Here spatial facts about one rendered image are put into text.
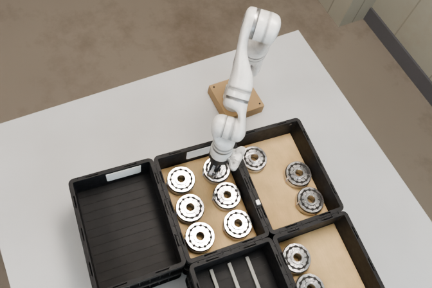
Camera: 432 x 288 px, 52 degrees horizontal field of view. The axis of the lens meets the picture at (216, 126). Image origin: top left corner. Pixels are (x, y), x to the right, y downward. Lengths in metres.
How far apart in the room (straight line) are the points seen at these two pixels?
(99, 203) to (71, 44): 1.64
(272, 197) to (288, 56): 0.81
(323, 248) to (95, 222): 0.82
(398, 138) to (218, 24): 1.45
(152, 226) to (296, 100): 0.92
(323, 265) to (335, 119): 0.72
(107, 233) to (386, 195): 1.16
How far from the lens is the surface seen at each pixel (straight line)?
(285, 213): 1.71
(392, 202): 2.05
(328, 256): 1.72
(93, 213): 1.66
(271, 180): 1.74
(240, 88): 1.28
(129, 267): 1.60
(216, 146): 1.38
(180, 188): 1.64
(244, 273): 1.62
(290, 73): 2.19
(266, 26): 1.28
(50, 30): 3.21
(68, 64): 3.01
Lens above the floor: 2.39
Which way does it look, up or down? 60 degrees down
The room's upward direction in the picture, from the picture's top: 15 degrees clockwise
